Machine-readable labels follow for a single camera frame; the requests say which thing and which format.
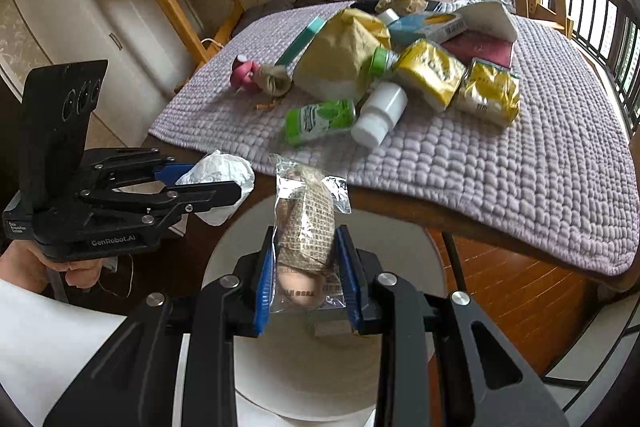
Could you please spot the clear egg snack packet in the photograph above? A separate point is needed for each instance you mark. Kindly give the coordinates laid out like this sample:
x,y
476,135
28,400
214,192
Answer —
x,y
305,217

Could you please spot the pink toy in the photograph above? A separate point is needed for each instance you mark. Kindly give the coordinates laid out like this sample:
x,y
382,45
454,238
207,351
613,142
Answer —
x,y
244,74

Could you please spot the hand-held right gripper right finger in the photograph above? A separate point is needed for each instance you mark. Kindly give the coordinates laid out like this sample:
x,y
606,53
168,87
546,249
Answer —
x,y
347,277

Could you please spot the person's left hand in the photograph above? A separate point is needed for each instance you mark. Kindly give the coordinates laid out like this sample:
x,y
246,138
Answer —
x,y
30,267

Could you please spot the white wardrobe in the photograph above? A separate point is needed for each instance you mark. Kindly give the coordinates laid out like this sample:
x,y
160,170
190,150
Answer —
x,y
125,32

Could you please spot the grey pillow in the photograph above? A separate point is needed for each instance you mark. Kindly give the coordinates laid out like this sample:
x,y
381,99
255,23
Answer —
x,y
270,7

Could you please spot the small orange scrap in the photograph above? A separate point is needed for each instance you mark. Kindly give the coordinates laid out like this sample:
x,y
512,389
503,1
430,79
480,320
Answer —
x,y
265,107

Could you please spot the white pill bottle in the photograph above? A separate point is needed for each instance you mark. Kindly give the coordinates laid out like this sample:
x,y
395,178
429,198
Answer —
x,y
377,114

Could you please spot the white round bin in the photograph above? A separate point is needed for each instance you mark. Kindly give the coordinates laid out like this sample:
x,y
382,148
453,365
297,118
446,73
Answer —
x,y
300,367

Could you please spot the yellow tissue packet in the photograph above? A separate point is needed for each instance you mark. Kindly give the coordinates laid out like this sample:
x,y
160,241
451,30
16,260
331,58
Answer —
x,y
487,92
430,72

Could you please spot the teal box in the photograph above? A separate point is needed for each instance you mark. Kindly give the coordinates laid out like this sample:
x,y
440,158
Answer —
x,y
305,39

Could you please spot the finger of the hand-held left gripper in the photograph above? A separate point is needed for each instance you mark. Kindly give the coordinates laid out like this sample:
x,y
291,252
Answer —
x,y
210,197
170,172

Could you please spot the green cap bottle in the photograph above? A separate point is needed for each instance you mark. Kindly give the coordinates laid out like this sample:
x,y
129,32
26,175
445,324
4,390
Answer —
x,y
380,64

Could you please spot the red carton box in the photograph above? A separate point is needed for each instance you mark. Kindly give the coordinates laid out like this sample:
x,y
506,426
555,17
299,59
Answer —
x,y
480,49

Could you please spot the person's left forearm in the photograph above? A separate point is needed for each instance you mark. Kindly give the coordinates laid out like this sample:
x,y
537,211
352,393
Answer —
x,y
45,347

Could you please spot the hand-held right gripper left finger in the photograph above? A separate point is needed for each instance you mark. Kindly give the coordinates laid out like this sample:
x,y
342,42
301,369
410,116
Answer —
x,y
262,277

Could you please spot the tan paper bag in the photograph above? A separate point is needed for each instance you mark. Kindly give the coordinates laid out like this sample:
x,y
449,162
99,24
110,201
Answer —
x,y
340,52

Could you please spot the lavender quilted blanket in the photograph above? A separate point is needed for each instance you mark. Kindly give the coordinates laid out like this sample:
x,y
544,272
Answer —
x,y
500,182

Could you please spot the clear tape roll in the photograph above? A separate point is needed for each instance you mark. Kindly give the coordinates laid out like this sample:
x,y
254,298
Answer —
x,y
387,18

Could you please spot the blue tissue box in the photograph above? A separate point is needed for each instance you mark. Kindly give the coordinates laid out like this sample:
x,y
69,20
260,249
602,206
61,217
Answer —
x,y
425,27

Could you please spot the white plastic wrap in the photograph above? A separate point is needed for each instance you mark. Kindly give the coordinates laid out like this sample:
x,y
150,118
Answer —
x,y
220,167

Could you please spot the green labelled pouch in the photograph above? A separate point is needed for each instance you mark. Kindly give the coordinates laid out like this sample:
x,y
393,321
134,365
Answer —
x,y
320,119

